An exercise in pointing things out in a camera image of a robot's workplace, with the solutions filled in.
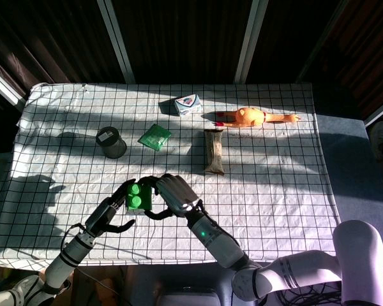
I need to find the white blue soap box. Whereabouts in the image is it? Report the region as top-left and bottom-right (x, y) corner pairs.
(173, 93), (204, 117)

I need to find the green toy block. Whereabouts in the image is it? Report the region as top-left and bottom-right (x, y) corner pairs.
(126, 182), (153, 215)

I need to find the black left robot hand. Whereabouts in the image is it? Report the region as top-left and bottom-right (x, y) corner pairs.
(84, 178), (137, 238)

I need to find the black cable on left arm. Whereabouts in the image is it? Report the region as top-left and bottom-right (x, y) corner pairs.
(61, 222), (86, 253)

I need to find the orange rubber chicken toy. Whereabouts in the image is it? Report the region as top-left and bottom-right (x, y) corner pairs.
(215, 106), (301, 129)

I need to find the brown snack bar wrapper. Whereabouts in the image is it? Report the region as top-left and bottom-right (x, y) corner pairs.
(203, 128), (225, 176)

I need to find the black floor cable bundle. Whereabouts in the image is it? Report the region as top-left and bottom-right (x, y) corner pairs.
(273, 280), (343, 306)

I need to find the white black grid tablecloth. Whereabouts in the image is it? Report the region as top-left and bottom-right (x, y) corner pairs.
(0, 82), (341, 272)

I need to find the green foil packet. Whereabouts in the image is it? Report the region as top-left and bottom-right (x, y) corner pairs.
(137, 124), (172, 152)

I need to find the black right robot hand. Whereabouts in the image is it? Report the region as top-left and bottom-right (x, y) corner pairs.
(137, 173), (205, 221)

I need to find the white window frame post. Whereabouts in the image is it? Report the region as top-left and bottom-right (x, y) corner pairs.
(234, 0), (269, 84)
(97, 0), (136, 84)

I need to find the black mesh pen cup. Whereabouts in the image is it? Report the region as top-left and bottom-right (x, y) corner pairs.
(95, 126), (128, 159)

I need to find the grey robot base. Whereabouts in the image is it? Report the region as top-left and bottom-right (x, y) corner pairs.
(155, 286), (225, 306)

